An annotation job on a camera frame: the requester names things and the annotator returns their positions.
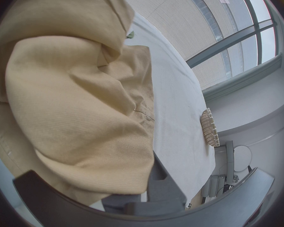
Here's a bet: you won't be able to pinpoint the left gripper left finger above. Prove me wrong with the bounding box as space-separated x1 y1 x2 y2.
102 193 143 214

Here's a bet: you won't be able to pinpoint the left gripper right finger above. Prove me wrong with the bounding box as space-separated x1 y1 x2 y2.
146 151 188 210

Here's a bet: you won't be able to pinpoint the tan shorts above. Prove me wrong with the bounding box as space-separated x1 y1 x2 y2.
0 0 156 206

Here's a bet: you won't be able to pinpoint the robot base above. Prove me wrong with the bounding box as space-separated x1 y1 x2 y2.
201 174 228 198

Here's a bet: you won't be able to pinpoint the round woven basket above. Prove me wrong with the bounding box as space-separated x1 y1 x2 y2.
200 108 221 148

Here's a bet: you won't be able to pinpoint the bed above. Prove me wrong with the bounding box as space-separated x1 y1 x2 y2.
129 14 217 209

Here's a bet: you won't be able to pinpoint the window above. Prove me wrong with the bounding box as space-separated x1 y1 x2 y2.
123 0 282 89

